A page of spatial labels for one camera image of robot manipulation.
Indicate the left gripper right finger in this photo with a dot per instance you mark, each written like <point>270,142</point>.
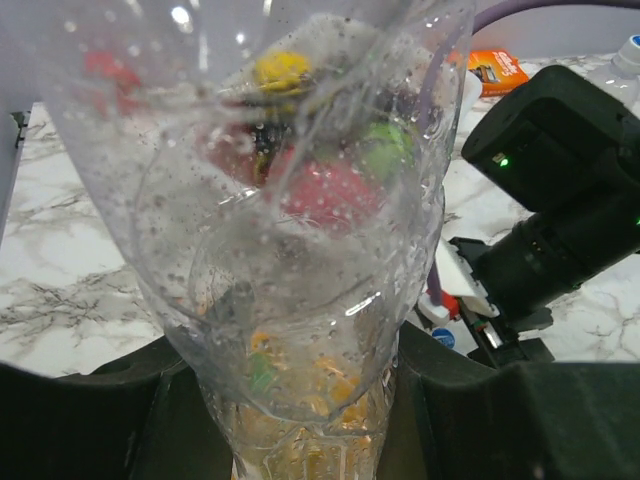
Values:
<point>453,418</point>

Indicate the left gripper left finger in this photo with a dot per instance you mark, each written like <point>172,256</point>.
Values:
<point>141,416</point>

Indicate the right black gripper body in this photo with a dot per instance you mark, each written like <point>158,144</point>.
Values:
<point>500,308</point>

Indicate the blue bottle cap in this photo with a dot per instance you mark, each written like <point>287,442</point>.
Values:
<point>444,336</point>

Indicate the clear plastic bottle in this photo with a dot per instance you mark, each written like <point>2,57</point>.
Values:
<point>620,76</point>
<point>272,170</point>

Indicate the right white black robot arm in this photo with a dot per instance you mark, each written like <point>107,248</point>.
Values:
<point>569,154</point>

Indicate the orange razor box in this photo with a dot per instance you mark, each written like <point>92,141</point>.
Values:
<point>494,72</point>

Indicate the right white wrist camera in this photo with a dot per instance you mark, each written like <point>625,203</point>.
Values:
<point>458,288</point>

